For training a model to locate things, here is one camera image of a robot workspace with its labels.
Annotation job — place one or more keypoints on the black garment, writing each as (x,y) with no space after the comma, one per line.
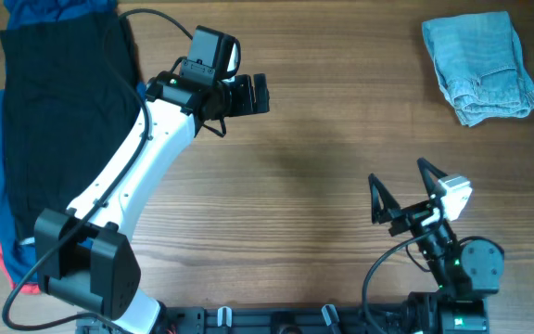
(65,109)

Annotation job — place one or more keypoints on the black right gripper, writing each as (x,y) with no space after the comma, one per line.
(409,214)

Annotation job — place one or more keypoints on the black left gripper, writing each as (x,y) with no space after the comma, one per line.
(252,94)

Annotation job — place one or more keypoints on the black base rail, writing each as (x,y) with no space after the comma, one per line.
(326,319)

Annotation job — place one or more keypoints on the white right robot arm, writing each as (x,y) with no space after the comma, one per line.
(467,270)

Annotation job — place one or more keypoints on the light blue denim shorts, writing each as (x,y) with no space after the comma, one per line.
(479,64)

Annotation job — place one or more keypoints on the red garment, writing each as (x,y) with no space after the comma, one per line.
(13,268)

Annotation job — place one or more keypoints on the dark blue garment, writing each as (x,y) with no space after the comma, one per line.
(23,13)

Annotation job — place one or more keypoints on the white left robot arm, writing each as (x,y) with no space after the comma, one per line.
(84,254)

